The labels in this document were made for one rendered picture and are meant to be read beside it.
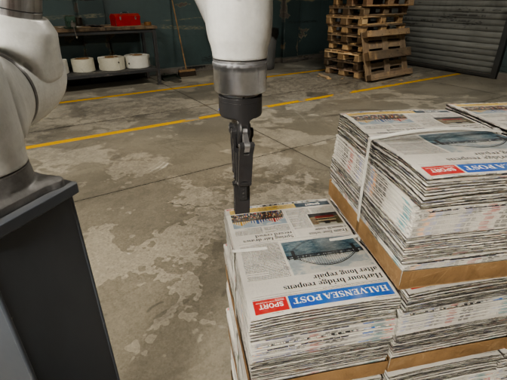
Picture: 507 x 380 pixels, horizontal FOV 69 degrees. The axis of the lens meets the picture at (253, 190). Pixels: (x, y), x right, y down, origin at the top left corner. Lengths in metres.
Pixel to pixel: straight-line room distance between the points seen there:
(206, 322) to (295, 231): 1.01
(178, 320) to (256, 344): 1.14
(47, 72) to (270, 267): 0.57
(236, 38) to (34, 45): 0.39
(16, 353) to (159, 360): 0.93
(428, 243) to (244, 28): 0.47
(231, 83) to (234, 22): 0.09
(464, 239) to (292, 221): 0.37
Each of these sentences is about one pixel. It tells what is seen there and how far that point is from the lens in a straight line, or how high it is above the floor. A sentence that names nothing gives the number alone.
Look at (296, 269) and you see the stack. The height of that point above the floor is 0.83.
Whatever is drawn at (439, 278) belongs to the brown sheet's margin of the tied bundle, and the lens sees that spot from 0.77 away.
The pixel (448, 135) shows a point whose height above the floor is 1.06.
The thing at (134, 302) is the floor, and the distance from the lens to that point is 1.95.
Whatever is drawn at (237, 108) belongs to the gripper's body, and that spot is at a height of 1.15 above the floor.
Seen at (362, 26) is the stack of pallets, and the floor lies 0.86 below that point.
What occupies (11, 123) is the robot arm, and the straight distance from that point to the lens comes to 0.70.
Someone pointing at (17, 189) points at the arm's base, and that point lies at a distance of 0.72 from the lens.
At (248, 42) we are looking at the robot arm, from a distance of 0.60.
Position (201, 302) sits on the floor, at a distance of 1.88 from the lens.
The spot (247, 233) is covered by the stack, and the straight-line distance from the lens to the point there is 0.85.
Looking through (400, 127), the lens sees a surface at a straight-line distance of 0.86.
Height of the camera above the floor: 1.31
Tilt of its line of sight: 28 degrees down
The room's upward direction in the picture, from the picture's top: straight up
